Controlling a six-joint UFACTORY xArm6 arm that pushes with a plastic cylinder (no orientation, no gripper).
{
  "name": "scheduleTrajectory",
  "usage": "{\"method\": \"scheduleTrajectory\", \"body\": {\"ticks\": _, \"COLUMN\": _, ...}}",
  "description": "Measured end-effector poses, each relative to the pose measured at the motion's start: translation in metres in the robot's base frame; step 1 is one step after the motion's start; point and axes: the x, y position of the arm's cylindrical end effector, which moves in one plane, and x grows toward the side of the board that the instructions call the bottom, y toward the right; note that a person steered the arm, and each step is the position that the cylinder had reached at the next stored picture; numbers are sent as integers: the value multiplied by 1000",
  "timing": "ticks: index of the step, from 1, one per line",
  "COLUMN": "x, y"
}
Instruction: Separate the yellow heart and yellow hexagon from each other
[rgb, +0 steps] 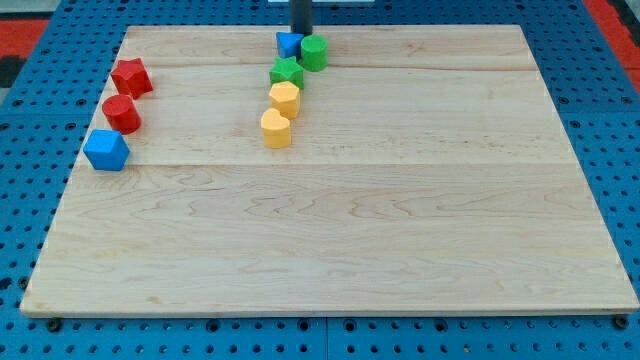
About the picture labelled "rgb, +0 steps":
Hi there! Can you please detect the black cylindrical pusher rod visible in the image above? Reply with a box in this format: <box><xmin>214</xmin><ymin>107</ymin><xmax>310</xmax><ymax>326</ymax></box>
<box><xmin>289</xmin><ymin>0</ymin><xmax>313</xmax><ymax>36</ymax></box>

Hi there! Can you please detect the green star block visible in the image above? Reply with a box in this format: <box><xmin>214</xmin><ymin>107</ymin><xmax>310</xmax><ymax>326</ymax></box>
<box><xmin>269</xmin><ymin>56</ymin><xmax>305</xmax><ymax>89</ymax></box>

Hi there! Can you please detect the yellow hexagon block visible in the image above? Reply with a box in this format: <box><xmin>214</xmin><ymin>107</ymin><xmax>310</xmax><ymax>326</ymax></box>
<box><xmin>269</xmin><ymin>81</ymin><xmax>301</xmax><ymax>119</ymax></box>

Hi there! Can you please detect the red star block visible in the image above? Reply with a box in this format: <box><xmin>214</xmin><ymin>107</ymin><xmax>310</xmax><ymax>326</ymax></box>
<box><xmin>110</xmin><ymin>58</ymin><xmax>153</xmax><ymax>99</ymax></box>

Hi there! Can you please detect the red cylinder block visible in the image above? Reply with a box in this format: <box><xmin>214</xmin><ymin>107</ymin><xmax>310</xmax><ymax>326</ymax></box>
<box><xmin>101</xmin><ymin>94</ymin><xmax>142</xmax><ymax>135</ymax></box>

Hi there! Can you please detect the green cylinder block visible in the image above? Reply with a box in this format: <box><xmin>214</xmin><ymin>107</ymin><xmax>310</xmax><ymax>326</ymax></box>
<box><xmin>301</xmin><ymin>35</ymin><xmax>328</xmax><ymax>72</ymax></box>

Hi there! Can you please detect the yellow heart block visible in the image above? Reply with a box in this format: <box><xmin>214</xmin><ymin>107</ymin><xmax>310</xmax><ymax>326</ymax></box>
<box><xmin>260</xmin><ymin>108</ymin><xmax>292</xmax><ymax>149</ymax></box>

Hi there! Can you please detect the wooden board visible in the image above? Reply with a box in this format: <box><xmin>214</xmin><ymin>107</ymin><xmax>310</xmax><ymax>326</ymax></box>
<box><xmin>20</xmin><ymin>25</ymin><xmax>639</xmax><ymax>318</ymax></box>

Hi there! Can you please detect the blue triangle block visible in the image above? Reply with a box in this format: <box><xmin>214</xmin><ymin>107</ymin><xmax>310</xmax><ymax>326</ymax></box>
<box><xmin>276</xmin><ymin>32</ymin><xmax>304</xmax><ymax>59</ymax></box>

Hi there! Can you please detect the blue hexagon block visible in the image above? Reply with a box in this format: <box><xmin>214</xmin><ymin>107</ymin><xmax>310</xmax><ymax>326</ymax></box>
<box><xmin>83</xmin><ymin>129</ymin><xmax>130</xmax><ymax>171</ymax></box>

